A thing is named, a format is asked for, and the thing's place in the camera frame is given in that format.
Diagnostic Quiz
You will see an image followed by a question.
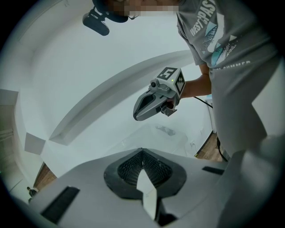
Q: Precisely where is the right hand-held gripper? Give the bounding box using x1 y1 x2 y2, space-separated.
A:
133 66 187 122

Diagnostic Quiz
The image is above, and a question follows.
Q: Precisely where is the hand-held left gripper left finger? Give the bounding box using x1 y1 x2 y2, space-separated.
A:
28 148 158 228

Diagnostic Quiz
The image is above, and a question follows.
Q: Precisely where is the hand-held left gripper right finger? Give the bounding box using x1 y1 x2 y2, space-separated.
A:
142 148 232 228

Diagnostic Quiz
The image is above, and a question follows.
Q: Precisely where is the person's right forearm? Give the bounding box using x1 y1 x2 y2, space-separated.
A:
181 72 212 100

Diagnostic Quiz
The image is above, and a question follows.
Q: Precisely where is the person's gray printed shirt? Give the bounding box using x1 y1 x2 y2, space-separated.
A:
177 0 285 156

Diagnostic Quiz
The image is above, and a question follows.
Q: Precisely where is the person's head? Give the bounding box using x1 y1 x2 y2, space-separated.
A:
92 0 181 23

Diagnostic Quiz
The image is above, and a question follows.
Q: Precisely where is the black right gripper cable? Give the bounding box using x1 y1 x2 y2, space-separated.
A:
193 95 230 163

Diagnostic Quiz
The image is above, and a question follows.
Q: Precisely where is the black head-worn camera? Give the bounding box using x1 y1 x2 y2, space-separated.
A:
82 5 130 37

